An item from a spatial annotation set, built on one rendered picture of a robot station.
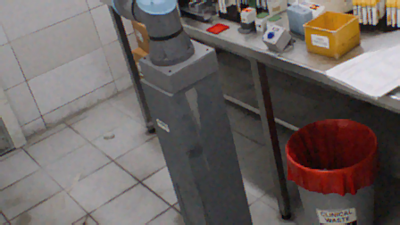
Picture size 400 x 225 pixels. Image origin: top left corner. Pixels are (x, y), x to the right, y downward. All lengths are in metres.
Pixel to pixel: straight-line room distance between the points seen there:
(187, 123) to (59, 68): 1.90
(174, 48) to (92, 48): 1.96
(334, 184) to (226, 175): 0.40
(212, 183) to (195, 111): 0.31
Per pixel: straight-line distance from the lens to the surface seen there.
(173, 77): 1.76
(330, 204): 2.14
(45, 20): 3.55
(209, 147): 1.95
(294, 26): 2.00
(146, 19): 1.77
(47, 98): 3.68
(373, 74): 1.66
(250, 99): 2.85
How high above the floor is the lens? 1.71
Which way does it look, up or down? 29 degrees down
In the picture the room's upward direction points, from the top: 11 degrees counter-clockwise
